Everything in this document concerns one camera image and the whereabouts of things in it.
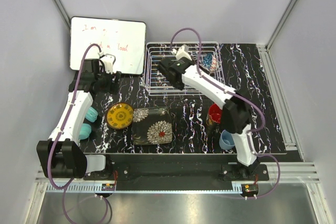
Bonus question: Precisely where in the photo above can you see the white wire dish rack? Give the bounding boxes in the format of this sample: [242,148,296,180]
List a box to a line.
[143,41,225,96]

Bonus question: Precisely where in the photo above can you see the blue patterned bowl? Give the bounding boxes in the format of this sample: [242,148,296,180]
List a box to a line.
[202,54,218,74]

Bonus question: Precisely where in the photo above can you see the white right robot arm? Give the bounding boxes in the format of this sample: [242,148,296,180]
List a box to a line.
[157,57,257,180]

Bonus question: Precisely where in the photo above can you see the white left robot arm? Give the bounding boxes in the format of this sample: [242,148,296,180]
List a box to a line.
[36,54,121,180]

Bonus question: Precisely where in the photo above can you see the yellow patterned small plate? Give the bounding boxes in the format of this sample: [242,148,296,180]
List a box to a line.
[106,102,134,130]

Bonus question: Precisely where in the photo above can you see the white whiteboard with red writing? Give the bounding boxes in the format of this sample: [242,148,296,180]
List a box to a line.
[70,17,146,75]

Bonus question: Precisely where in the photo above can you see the teal cat ear headphones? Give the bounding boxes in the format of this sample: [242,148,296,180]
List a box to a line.
[51,104,99,141]

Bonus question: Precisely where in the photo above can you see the black floral square plate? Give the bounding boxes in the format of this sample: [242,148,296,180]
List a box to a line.
[131,107,173,145]

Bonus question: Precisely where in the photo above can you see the red black mug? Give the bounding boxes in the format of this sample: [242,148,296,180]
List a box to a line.
[205,104,222,138]

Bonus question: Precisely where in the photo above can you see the light blue plastic cup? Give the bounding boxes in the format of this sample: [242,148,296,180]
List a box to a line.
[219,130,235,150]

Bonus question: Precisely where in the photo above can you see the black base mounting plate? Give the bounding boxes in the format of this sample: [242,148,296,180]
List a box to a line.
[84,162,270,182]

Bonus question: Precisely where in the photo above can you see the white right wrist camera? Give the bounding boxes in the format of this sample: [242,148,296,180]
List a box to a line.
[172,44,193,61]

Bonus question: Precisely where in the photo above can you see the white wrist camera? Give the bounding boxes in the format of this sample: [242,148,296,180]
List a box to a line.
[98,52,116,74]
[172,44,193,61]

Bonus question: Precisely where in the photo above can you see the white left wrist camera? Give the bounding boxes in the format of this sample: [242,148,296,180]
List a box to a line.
[98,52,116,74]

